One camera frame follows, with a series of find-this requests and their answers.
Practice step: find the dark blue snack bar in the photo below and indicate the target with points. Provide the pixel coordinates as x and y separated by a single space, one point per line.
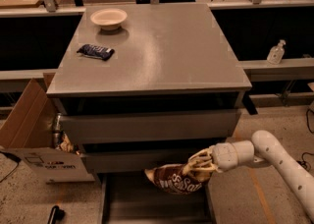
96 52

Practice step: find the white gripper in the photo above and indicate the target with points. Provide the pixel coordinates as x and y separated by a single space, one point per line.
222 156

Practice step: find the brown chip bag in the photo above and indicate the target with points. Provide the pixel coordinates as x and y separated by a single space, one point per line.
170 179

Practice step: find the metal can in box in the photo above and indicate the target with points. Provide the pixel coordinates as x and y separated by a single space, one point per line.
57 131

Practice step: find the grey drawer cabinet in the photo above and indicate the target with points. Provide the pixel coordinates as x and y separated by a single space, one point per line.
168 58

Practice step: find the grey middle drawer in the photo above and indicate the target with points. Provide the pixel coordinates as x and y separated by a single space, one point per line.
137 160

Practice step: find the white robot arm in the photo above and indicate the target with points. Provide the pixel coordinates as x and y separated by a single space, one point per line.
262 150

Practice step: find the cardboard box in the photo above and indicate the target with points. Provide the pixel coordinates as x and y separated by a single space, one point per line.
27 134

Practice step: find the grey bottom drawer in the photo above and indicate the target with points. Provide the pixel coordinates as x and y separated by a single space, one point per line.
130 198

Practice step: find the black object on floor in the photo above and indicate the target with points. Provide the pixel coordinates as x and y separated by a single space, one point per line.
56 215

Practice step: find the grey drawer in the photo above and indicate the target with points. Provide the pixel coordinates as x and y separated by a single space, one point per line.
137 160
130 198
150 126

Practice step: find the crumpled wrapper in box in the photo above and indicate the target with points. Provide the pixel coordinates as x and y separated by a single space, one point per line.
65 145

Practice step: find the white bowl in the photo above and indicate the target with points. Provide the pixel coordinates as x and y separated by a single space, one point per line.
109 19

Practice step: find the grey top drawer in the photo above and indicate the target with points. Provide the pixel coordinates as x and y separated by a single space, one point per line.
150 126

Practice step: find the clear sanitizer bottle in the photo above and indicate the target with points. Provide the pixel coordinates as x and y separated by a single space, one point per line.
277 52

